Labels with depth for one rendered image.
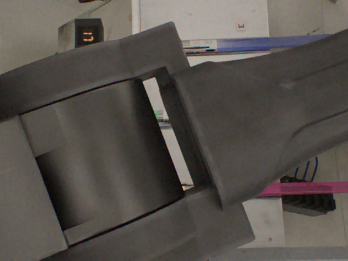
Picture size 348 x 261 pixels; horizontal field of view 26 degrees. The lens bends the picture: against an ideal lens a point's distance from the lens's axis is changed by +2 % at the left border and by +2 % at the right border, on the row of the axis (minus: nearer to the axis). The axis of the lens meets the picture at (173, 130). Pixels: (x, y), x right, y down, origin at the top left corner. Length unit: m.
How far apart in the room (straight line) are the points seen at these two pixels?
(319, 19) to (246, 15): 0.58
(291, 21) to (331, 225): 0.43
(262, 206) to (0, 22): 1.04
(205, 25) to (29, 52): 0.86
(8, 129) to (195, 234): 0.09
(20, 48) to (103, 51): 1.62
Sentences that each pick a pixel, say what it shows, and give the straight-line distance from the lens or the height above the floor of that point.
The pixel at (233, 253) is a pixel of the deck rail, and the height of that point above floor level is 0.81.
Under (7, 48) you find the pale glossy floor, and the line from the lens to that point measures 1.91.
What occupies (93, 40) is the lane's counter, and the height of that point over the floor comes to 0.66.
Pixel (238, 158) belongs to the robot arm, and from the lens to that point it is 0.32.
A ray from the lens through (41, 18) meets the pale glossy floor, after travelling 2.00.
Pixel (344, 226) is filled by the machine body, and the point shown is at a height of 0.62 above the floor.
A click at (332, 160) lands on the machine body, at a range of 1.62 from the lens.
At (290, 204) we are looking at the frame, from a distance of 1.41.
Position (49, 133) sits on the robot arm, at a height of 1.26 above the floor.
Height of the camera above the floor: 1.50
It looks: 43 degrees down
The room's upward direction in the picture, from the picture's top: 70 degrees clockwise
